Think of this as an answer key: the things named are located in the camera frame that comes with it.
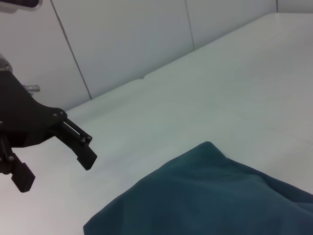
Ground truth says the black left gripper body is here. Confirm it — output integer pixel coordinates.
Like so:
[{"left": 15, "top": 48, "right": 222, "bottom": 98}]
[{"left": 0, "top": 70, "right": 68, "bottom": 149}]

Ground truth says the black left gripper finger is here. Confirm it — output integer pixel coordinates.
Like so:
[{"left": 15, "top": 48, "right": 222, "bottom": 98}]
[
  {"left": 0, "top": 134, "right": 36, "bottom": 193},
  {"left": 50, "top": 117, "right": 98, "bottom": 171}
]

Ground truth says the teal blue shirt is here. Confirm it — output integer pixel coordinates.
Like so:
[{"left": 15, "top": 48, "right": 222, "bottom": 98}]
[{"left": 83, "top": 141, "right": 313, "bottom": 235}]

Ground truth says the silver metal bolt fitting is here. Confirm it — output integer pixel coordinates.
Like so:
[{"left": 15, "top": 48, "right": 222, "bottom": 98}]
[{"left": 22, "top": 84, "right": 41, "bottom": 95}]

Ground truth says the dark silver-rimmed device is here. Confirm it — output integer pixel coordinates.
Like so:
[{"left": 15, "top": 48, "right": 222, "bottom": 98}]
[{"left": 0, "top": 0, "right": 43, "bottom": 12}]

